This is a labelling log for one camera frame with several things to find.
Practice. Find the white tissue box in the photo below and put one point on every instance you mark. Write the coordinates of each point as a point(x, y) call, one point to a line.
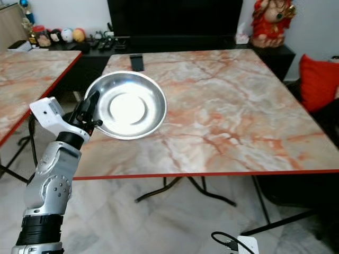
point(242, 37)

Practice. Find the black phone stand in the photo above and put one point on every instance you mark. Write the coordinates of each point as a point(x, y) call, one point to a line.
point(136, 62)

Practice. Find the black television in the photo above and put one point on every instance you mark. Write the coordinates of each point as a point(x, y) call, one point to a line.
point(175, 16)

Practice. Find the white egg figurine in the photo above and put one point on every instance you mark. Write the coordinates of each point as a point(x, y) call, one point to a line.
point(67, 35)

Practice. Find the flat white box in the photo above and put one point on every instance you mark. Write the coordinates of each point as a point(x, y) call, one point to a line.
point(20, 45)

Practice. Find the tall yellow bottle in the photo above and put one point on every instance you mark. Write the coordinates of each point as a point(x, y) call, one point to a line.
point(28, 32)

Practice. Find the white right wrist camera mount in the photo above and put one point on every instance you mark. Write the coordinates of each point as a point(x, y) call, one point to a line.
point(248, 245)

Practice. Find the steel dinner plate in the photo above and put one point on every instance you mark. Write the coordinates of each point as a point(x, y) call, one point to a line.
point(130, 106)

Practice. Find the red cushion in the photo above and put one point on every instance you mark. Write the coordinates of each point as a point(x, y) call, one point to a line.
point(318, 82)

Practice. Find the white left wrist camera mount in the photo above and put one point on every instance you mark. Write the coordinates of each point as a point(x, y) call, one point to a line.
point(47, 111)

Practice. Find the yellow egg figurine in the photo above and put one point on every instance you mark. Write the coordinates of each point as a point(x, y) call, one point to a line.
point(79, 35)

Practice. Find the marble-top folding table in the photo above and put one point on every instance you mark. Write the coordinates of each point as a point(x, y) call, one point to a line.
point(217, 106)
point(32, 79)

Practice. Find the red seated statue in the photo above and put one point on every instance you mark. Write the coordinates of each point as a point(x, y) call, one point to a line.
point(273, 22)

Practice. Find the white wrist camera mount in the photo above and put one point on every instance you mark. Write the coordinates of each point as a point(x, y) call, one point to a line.
point(47, 111)
point(248, 245)

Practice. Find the jar with red lid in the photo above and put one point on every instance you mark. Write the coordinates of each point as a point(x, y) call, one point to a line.
point(39, 37)

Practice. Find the black and white figurine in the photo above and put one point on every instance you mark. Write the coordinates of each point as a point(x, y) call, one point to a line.
point(55, 36)

